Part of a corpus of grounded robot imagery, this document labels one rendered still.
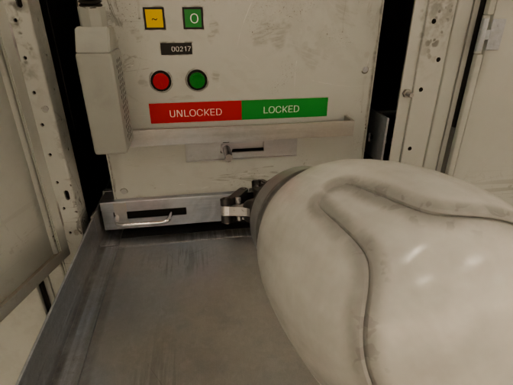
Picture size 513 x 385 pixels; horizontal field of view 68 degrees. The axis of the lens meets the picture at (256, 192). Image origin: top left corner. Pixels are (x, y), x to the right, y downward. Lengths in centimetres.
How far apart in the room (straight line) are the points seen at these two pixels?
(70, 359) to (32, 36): 45
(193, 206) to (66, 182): 22
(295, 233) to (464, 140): 68
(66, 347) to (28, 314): 29
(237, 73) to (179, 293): 38
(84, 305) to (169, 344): 16
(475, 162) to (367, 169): 69
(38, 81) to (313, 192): 56
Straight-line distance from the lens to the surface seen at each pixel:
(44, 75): 67
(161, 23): 67
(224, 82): 68
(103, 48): 58
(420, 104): 76
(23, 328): 90
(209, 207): 75
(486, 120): 82
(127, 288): 66
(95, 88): 58
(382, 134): 75
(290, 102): 71
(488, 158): 86
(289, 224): 16
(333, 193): 16
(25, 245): 74
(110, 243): 77
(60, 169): 71
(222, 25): 67
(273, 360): 53
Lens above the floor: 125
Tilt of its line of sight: 26 degrees down
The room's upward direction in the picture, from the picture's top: straight up
